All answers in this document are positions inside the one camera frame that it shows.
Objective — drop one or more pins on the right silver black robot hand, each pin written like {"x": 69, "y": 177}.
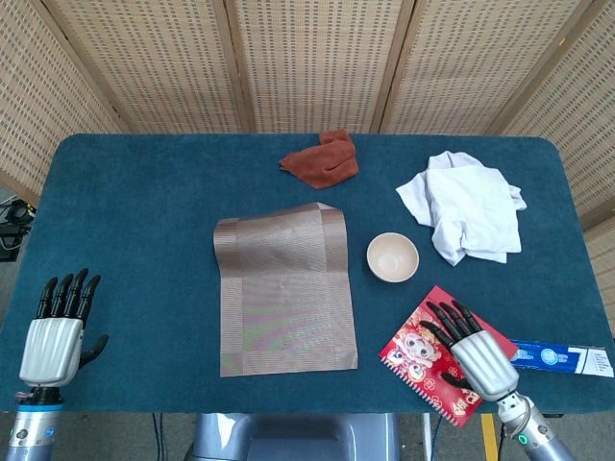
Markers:
{"x": 485, "y": 365}

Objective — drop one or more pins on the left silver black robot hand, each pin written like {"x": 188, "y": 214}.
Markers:
{"x": 50, "y": 353}

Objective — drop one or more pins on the beige bowl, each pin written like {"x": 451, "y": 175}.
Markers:
{"x": 392, "y": 257}

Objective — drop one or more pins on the silver woven placemat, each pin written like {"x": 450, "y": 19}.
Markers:
{"x": 283, "y": 288}

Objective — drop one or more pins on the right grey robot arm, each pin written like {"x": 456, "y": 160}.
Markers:
{"x": 533, "y": 432}

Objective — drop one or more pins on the red spiral desk calendar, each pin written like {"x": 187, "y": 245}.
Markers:
{"x": 418, "y": 355}

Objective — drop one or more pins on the yellow floor tape strip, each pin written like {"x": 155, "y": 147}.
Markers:
{"x": 488, "y": 437}

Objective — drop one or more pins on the blue white toothpaste box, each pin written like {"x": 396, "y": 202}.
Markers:
{"x": 557, "y": 357}

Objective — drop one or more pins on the white table leg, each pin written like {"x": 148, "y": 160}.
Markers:
{"x": 426, "y": 437}

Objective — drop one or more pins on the crumpled white cloth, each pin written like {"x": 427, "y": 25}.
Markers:
{"x": 473, "y": 211}

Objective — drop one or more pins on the blue carpet table cover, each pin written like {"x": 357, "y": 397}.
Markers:
{"x": 144, "y": 216}

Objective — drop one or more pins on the grey blue robot torso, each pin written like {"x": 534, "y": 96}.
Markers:
{"x": 298, "y": 437}

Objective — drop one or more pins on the rust brown cloth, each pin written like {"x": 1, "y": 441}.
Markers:
{"x": 324, "y": 161}

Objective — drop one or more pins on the bamboo folding screen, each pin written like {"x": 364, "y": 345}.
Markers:
{"x": 312, "y": 62}

